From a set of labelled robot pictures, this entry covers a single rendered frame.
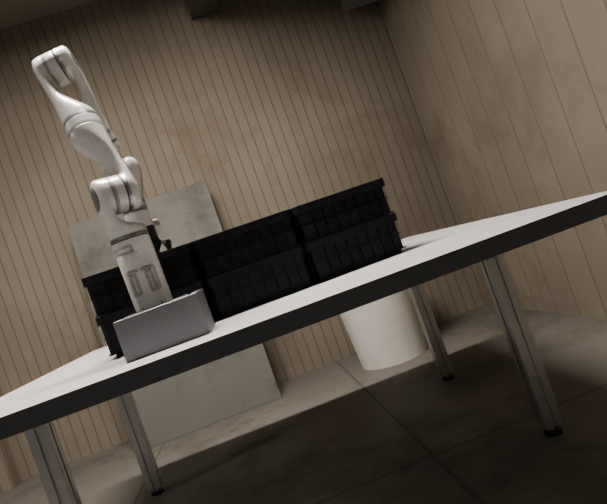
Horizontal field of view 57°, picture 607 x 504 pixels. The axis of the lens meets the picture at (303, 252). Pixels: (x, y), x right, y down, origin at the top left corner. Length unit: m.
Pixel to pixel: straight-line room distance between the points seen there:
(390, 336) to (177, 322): 2.19
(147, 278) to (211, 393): 2.30
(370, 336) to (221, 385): 0.98
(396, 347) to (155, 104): 2.33
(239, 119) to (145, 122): 0.65
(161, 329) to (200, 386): 2.35
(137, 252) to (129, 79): 2.96
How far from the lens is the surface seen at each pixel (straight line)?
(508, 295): 1.85
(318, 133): 4.08
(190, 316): 1.26
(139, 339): 1.28
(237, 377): 3.58
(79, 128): 1.49
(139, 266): 1.35
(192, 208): 3.79
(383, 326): 3.30
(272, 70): 4.19
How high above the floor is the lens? 0.80
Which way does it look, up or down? level
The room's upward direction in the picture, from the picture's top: 20 degrees counter-clockwise
